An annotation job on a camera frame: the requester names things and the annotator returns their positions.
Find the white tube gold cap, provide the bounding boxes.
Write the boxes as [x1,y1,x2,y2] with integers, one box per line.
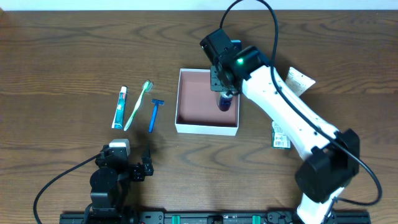
[285,67,316,96]

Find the teal toothpaste tube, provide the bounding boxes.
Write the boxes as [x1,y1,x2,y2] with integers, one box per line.
[111,86,127,129]

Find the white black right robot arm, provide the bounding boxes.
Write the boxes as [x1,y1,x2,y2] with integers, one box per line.
[203,44,359,223]

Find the green white soap bar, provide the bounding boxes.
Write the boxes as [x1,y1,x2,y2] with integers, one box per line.
[271,121,291,149]

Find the white box pink interior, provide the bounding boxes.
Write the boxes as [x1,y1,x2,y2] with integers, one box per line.
[175,68,239,136]

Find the blue liquid clear bottle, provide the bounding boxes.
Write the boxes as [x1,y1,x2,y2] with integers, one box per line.
[217,92,233,111]

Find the green white toothbrush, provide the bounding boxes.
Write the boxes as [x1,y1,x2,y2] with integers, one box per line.
[124,80,154,131]

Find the blue disposable razor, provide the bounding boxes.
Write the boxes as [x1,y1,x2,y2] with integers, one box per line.
[148,99,164,133]

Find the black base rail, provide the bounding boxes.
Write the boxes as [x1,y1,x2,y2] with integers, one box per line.
[58,210,371,224]

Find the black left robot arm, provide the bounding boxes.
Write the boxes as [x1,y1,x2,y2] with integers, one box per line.
[90,145,154,217]

